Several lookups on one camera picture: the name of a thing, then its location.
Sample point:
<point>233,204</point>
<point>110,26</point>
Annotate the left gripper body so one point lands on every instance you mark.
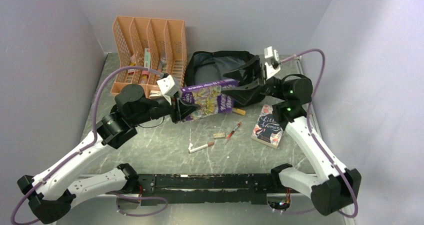
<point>174,107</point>

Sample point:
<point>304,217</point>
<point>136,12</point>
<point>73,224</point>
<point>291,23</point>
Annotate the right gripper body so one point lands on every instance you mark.
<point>267,76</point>

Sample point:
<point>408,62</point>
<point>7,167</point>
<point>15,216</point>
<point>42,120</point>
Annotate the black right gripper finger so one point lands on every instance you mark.
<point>247,73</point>
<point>245,94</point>

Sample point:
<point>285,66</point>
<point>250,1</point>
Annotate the purple storey treehouse book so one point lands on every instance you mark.
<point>209,98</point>

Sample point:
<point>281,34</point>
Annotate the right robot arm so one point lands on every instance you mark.
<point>333,186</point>

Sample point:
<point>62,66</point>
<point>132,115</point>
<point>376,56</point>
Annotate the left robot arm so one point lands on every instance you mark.
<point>53,193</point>

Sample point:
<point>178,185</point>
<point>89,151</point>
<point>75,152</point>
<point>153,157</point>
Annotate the yellow highlighter pen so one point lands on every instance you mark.
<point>239,111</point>

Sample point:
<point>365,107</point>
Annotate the small brown eraser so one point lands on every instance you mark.
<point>219,135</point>

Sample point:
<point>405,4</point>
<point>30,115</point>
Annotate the white brown pen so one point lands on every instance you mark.
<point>192,149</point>

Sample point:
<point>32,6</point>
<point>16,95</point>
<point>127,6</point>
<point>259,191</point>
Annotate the pink crayon tube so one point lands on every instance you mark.
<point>144,77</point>

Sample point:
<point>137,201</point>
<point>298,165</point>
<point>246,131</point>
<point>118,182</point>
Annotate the orange marker pen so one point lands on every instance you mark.
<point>162,66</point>

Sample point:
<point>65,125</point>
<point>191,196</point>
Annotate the red pen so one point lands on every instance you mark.
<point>233,130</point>

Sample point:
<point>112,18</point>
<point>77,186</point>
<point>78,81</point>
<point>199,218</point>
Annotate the teal stationery box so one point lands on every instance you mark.
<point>147,59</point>

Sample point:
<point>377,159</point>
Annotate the peach plastic desk organizer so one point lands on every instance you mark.
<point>154,43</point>

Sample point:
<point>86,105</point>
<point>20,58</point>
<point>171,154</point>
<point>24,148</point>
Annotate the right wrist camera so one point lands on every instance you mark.
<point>271,56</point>

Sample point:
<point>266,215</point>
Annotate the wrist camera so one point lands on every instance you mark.
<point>271,56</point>
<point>169,86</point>

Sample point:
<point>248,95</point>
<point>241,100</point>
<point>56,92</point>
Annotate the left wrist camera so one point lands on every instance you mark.
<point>169,86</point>

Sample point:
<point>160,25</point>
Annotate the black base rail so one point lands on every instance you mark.
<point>253,188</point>

